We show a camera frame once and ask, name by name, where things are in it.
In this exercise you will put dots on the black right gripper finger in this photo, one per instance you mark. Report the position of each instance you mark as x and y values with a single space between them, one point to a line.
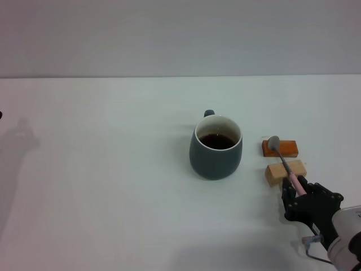
318 190
289 197

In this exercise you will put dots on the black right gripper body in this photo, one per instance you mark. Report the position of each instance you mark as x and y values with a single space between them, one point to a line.
313 209

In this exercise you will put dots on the grey ceramic coffee cup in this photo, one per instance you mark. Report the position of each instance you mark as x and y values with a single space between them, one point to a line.
214 165

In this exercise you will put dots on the light wooden bridge block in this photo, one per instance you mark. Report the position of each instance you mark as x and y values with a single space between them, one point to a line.
276 172

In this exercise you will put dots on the orange brown wooden block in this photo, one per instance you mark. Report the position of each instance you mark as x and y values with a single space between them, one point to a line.
289 148

